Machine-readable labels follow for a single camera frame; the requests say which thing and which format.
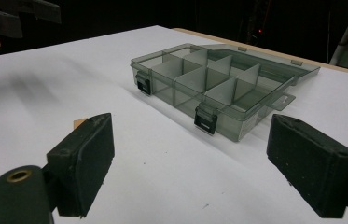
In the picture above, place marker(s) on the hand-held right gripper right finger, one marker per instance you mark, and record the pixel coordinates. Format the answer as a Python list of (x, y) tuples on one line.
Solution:
[(311, 168)]

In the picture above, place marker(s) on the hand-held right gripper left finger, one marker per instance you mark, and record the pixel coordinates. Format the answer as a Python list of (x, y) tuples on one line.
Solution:
[(81, 168)]

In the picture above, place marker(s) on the clear grey compartment organizer box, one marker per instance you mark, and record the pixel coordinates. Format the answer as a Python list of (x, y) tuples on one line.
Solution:
[(212, 90)]

